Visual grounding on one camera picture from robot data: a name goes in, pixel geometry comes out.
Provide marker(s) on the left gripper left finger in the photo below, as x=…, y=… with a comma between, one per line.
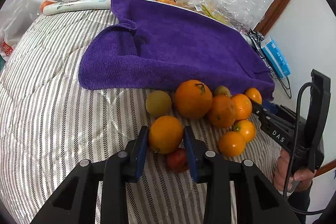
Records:
x=123, y=167

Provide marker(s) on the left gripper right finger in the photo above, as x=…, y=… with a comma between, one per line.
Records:
x=207, y=166

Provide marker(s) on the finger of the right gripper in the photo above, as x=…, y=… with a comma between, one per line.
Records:
x=270, y=106
x=259, y=110

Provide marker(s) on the small orange with green stem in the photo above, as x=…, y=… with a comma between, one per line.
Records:
x=246, y=128

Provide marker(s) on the small kumquat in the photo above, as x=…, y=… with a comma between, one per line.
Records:
x=254, y=94

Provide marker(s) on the shiny mandarin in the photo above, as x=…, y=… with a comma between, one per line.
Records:
x=243, y=106

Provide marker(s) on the small red fruit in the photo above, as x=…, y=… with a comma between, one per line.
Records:
x=177, y=161

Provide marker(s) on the small round orange front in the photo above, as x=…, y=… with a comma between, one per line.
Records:
x=231, y=144

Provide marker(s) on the dull orange mandarin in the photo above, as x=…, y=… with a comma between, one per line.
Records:
x=223, y=112

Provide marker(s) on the small green fruit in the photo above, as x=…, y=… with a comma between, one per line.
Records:
x=222, y=90

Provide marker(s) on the large orange with stem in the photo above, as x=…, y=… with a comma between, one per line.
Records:
x=193, y=99

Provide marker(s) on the yellow-green round fruit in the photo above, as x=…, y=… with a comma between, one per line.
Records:
x=158, y=103

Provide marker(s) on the blue tissue pack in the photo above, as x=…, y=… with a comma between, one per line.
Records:
x=275, y=57

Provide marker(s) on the striped quilt mattress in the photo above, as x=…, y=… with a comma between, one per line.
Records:
x=49, y=123

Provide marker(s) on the purple towel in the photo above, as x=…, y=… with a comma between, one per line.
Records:
x=159, y=46

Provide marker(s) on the white tube roll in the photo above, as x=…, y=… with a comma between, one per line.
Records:
x=79, y=5

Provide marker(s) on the white plastic bag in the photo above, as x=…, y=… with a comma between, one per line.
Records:
x=16, y=17

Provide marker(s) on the brown wooden door frame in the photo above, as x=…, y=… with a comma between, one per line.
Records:
x=271, y=16

